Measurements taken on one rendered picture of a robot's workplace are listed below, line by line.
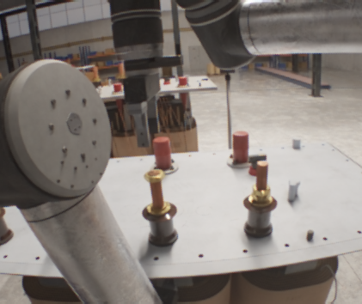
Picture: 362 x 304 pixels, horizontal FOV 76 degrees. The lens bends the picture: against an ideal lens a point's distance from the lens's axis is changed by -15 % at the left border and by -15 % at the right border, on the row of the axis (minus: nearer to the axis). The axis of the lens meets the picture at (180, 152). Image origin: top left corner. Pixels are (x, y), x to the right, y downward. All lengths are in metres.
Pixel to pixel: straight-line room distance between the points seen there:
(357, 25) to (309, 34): 0.07
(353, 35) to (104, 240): 0.42
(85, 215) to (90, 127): 0.10
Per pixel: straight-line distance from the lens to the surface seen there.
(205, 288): 1.01
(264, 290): 1.01
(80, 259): 0.33
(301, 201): 0.93
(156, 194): 0.68
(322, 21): 0.43
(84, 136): 0.28
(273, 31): 0.45
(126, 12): 0.55
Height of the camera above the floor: 1.85
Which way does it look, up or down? 22 degrees down
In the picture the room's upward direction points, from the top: 5 degrees counter-clockwise
